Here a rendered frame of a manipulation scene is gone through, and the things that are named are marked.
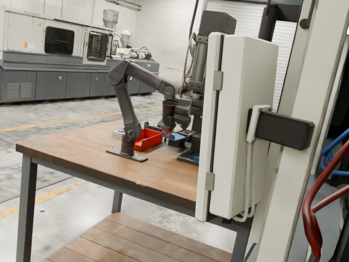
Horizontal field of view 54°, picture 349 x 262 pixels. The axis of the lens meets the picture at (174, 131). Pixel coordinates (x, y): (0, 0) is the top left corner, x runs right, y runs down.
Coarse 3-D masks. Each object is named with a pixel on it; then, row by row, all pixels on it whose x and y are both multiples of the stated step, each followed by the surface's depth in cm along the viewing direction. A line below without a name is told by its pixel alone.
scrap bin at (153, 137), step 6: (144, 132) 199; (150, 132) 197; (156, 132) 196; (138, 138) 193; (144, 138) 198; (150, 138) 180; (156, 138) 187; (162, 138) 195; (138, 144) 184; (144, 144) 175; (150, 144) 181; (156, 144) 189; (138, 150) 174
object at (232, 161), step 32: (224, 64) 65; (256, 64) 67; (224, 96) 66; (256, 96) 69; (224, 128) 66; (256, 128) 66; (288, 128) 62; (224, 160) 67; (256, 160) 73; (224, 192) 68; (256, 192) 76
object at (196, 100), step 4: (196, 92) 185; (196, 96) 186; (200, 96) 206; (192, 100) 183; (196, 100) 182; (200, 100) 184; (192, 104) 187; (196, 104) 182; (200, 104) 186; (192, 108) 185; (196, 108) 184; (200, 108) 184; (192, 112) 185; (196, 112) 184; (200, 112) 183; (200, 116) 192
